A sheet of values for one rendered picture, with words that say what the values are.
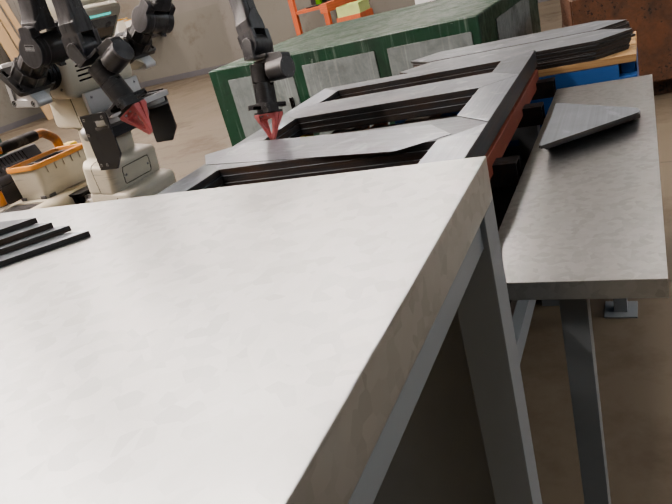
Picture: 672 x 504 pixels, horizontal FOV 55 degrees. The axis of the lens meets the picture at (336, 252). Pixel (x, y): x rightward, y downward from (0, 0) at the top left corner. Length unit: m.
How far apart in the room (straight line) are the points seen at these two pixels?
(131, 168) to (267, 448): 1.80
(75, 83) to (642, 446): 1.77
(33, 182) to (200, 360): 1.91
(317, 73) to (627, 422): 3.22
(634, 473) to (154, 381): 1.49
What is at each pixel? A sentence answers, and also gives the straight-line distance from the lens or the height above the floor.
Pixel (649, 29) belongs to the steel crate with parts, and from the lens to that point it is 4.64.
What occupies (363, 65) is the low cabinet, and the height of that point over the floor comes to 0.66.
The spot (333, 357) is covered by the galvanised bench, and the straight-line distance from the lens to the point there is 0.33.
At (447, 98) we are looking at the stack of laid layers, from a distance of 1.81.
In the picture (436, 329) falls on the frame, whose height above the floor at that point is 0.99.
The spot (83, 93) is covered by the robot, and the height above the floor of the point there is 1.10.
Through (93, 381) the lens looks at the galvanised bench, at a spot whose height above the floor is 1.05.
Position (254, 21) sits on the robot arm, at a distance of 1.81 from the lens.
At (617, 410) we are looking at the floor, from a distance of 1.92.
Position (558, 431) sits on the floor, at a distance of 1.86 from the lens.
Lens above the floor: 1.22
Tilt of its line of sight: 23 degrees down
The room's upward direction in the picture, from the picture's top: 15 degrees counter-clockwise
